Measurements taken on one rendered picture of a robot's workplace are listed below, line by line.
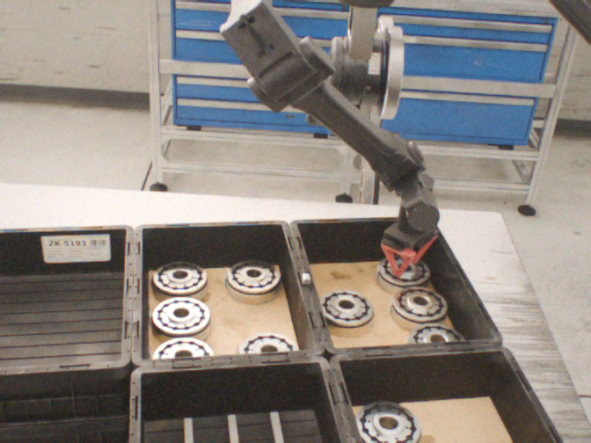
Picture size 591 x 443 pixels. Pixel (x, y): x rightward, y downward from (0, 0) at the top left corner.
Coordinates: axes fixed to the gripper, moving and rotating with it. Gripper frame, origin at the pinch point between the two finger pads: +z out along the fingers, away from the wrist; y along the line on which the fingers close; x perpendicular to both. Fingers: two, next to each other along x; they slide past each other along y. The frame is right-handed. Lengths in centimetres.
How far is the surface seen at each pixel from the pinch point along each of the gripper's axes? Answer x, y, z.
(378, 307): -0.6, -10.1, 4.0
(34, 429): 24, -70, 5
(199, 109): 154, 103, 46
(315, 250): 17.1, -6.9, 0.6
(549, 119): 36, 190, 41
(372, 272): 6.4, -1.4, 4.0
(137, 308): 23, -49, -6
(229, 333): 15.5, -34.8, 3.7
